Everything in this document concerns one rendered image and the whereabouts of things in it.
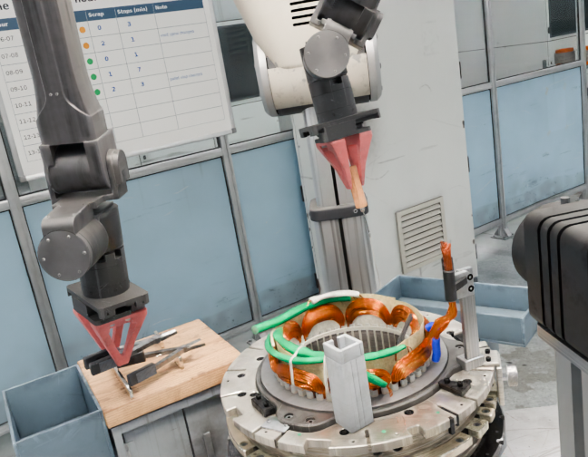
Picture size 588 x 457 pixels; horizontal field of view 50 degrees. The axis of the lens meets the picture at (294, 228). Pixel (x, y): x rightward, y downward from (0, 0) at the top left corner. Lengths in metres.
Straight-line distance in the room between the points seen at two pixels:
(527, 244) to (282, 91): 0.91
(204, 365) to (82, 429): 0.18
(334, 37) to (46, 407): 0.67
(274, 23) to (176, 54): 1.95
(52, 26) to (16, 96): 2.09
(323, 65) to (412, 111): 2.38
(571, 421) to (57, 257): 0.56
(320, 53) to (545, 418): 0.76
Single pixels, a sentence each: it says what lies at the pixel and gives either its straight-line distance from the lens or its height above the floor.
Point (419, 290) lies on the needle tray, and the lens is 1.09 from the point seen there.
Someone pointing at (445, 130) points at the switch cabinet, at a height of 0.96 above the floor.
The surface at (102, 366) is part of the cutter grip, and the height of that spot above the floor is 1.13.
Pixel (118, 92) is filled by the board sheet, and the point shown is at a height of 1.42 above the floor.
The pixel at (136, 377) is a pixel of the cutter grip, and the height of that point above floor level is 1.09.
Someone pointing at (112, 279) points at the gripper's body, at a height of 1.24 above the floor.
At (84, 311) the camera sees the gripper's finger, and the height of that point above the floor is 1.20.
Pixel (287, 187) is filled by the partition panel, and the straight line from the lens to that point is 3.35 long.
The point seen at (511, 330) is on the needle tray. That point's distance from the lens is 0.93.
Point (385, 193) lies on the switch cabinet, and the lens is 3.07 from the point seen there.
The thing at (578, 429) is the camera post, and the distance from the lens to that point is 0.25.
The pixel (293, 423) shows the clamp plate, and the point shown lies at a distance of 0.67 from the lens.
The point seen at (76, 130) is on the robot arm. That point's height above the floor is 1.42.
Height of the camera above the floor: 1.46
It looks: 15 degrees down
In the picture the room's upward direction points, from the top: 10 degrees counter-clockwise
